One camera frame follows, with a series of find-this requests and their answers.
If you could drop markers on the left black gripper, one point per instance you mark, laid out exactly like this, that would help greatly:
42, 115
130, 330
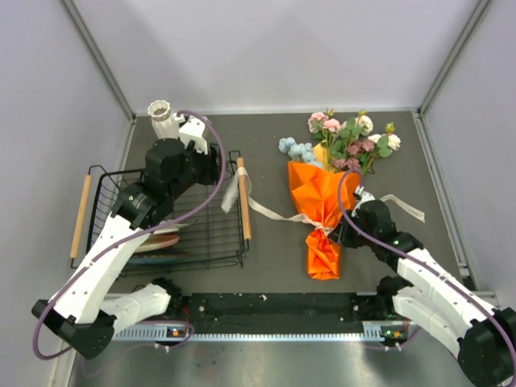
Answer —
212, 162

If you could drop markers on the white plate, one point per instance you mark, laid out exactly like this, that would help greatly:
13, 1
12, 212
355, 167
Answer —
167, 228

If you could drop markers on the pink rimmed plate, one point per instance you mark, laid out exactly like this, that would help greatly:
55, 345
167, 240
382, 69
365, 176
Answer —
157, 242

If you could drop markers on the black wire dish rack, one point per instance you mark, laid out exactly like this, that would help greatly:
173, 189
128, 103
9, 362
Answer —
215, 241

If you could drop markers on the grey cable duct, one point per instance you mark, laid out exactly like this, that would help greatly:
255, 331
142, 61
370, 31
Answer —
176, 333

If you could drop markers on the blue plate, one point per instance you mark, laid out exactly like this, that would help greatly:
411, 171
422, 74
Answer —
158, 260

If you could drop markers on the white ribbed ceramic vase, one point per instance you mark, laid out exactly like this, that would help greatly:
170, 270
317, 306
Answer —
163, 120

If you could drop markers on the orange paper flower bouquet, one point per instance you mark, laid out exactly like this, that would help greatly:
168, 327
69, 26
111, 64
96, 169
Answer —
315, 171

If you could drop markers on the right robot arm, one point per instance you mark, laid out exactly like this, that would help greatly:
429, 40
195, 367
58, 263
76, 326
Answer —
479, 335

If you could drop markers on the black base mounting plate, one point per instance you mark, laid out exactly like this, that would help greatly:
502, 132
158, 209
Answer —
277, 312

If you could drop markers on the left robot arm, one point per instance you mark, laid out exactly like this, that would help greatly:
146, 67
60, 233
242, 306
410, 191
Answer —
79, 312

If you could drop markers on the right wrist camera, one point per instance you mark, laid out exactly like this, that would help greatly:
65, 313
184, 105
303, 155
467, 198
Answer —
361, 196

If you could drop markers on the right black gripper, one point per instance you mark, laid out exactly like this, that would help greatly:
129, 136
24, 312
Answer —
341, 235

